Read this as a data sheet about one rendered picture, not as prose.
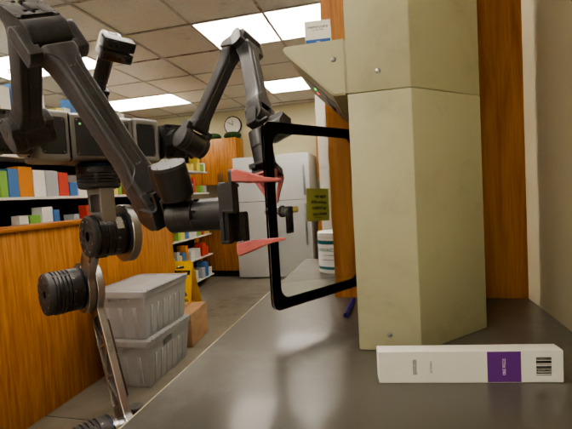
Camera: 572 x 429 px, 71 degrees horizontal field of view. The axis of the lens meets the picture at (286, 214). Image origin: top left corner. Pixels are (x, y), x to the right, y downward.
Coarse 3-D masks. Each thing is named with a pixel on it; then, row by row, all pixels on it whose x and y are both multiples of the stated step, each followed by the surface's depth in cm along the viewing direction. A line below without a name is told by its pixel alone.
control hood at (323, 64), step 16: (288, 48) 74; (304, 48) 74; (320, 48) 73; (336, 48) 72; (304, 64) 74; (320, 64) 73; (336, 64) 72; (304, 80) 93; (320, 80) 73; (336, 80) 73; (336, 96) 74; (336, 112) 103
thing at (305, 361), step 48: (240, 336) 85; (288, 336) 84; (336, 336) 82; (480, 336) 78; (528, 336) 77; (192, 384) 65; (240, 384) 64; (288, 384) 63; (336, 384) 62; (384, 384) 61; (432, 384) 60; (480, 384) 60; (528, 384) 59
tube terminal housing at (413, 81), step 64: (384, 0) 70; (448, 0) 74; (384, 64) 71; (448, 64) 75; (384, 128) 71; (448, 128) 75; (384, 192) 72; (448, 192) 75; (384, 256) 73; (448, 256) 76; (384, 320) 73; (448, 320) 76
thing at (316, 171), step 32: (288, 160) 87; (320, 160) 94; (288, 192) 87; (320, 192) 94; (320, 224) 94; (352, 224) 102; (288, 256) 87; (320, 256) 94; (352, 256) 102; (288, 288) 87
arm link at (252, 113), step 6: (252, 108) 112; (252, 114) 111; (276, 114) 107; (282, 114) 105; (246, 120) 112; (252, 120) 110; (258, 120) 110; (264, 120) 109; (270, 120) 108; (276, 120) 104; (282, 120) 104; (288, 120) 106; (252, 126) 111; (258, 126) 111
